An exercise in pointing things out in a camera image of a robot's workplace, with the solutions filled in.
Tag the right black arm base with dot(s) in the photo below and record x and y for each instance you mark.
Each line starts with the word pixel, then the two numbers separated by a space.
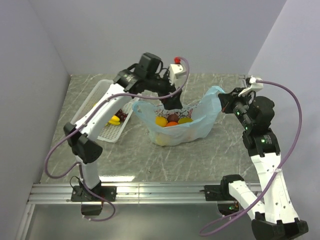
pixel 226 204

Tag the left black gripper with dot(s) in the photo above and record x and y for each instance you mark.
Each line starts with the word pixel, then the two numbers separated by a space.
pixel 172 102

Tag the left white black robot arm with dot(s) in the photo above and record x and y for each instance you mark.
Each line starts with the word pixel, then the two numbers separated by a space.
pixel 128 84

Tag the dark brown fake fruit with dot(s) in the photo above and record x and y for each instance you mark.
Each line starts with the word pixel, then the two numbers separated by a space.
pixel 173 118

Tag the light blue plastic bag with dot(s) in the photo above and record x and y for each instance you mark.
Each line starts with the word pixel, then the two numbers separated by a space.
pixel 174 127

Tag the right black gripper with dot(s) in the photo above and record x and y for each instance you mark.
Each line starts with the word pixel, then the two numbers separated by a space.
pixel 228 99

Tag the aluminium mounting rail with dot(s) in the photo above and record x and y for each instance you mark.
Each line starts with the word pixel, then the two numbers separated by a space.
pixel 126 193

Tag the white plastic basket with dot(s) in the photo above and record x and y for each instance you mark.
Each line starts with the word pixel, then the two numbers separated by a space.
pixel 97 126

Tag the yellow fake lemon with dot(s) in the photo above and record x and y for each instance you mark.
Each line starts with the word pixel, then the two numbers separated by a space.
pixel 162 139

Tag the yellow fake starfruit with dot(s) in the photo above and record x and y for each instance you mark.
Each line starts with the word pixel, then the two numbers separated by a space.
pixel 184 120

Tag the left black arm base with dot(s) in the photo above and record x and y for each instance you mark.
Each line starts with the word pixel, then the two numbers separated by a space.
pixel 93 200

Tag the dark purple fake grapes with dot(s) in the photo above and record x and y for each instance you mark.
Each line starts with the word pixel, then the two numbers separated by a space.
pixel 121 115

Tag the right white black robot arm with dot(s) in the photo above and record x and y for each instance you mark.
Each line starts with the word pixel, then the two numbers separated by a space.
pixel 272 214

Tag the yellow banana bunch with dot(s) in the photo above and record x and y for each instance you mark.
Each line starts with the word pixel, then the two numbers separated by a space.
pixel 114 121

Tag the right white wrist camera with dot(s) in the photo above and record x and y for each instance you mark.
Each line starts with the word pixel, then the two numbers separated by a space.
pixel 252 84

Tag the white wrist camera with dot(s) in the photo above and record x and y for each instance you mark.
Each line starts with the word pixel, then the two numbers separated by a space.
pixel 177 70
pixel 252 84

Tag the orange fake orange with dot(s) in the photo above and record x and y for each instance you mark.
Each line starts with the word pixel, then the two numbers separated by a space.
pixel 171 124

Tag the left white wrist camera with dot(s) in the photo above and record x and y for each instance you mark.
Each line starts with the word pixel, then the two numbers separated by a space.
pixel 177 70

